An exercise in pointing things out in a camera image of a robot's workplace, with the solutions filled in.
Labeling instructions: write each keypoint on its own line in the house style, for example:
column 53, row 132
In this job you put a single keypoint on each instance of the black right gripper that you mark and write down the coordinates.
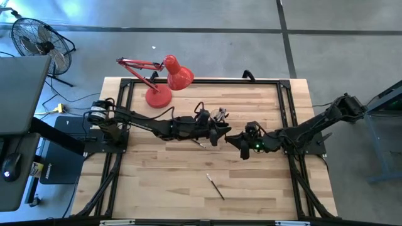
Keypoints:
column 264, row 142

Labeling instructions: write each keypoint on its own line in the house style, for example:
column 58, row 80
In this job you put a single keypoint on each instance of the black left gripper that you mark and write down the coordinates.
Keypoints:
column 191, row 128

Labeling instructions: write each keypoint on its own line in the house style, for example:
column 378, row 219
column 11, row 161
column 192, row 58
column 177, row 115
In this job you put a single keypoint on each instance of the slim black makeup brush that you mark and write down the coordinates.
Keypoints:
column 201, row 145

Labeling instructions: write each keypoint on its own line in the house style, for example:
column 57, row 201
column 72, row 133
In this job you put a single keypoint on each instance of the black makeup brush silver ferrule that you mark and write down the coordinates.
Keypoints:
column 222, row 113

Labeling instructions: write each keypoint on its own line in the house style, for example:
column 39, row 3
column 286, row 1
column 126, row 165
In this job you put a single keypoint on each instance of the long thin black makeup brush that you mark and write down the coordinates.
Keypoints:
column 216, row 187

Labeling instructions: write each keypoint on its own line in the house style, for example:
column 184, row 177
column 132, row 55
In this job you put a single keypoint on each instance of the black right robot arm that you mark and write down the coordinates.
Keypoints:
column 314, row 125

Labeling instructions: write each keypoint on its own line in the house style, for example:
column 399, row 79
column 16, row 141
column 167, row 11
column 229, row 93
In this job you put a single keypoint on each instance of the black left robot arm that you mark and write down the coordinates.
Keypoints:
column 141, row 120

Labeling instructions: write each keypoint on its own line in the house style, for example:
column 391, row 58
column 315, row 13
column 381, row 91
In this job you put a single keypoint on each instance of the red desk lamp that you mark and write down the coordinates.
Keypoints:
column 158, row 99

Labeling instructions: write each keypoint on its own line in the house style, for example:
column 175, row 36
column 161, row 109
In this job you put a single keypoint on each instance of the blue-grey metal cart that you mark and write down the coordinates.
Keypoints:
column 387, row 95

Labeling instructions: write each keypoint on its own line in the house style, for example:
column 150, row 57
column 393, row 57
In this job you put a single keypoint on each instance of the black computer tower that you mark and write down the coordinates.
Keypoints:
column 63, row 163

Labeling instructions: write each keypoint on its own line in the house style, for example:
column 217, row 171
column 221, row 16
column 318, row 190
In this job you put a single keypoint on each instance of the yellow power plug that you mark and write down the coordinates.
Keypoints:
column 59, row 109

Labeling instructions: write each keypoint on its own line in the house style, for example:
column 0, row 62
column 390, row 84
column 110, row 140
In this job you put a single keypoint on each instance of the black floor fan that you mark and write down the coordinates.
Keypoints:
column 41, row 47

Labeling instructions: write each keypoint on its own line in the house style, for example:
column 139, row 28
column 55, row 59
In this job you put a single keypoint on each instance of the grey office desk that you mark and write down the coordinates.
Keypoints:
column 19, row 94

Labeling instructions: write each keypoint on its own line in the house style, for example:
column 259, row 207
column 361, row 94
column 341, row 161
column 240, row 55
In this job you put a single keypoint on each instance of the black computer mouse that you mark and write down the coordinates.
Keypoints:
column 11, row 166

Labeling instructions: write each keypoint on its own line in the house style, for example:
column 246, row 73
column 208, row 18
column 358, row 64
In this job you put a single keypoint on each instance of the black aluminium table frame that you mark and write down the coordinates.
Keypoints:
column 220, row 81

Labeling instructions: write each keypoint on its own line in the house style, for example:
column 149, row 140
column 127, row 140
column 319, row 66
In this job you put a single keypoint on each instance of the black frame clamp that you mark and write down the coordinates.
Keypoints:
column 154, row 77
column 249, row 72

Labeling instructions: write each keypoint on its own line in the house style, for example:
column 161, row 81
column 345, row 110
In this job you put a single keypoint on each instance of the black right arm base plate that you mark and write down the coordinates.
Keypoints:
column 317, row 149

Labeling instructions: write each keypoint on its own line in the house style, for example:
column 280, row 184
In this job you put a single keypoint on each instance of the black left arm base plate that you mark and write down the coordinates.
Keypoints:
column 97, row 147

